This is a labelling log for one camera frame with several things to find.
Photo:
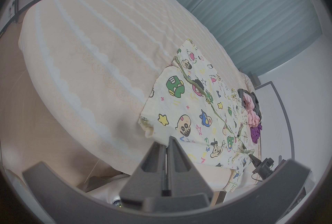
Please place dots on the blue-green curtain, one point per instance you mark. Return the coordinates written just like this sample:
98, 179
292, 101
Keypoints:
233, 10

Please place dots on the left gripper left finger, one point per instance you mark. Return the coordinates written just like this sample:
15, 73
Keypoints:
150, 173

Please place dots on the pink garment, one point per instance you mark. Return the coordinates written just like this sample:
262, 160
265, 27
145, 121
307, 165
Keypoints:
253, 119

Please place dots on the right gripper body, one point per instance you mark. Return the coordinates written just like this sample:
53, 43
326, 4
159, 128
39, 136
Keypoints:
265, 168

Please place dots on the bed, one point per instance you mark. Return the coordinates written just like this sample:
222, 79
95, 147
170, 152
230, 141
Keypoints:
103, 36

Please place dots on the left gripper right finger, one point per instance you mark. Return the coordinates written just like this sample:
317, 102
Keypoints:
184, 173

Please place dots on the grey bedside table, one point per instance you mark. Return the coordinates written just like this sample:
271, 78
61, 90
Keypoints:
255, 80

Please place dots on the white printed pyjama top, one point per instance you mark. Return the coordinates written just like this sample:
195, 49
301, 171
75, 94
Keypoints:
186, 103

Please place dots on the cream pillow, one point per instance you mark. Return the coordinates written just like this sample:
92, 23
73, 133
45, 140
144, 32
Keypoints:
246, 80

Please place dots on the black garment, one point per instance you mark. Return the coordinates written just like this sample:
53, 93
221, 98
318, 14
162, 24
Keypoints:
256, 103

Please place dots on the purple garment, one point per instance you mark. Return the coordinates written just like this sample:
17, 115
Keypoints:
255, 133

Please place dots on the dark grey garment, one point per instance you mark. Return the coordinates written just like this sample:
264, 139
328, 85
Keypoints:
240, 93

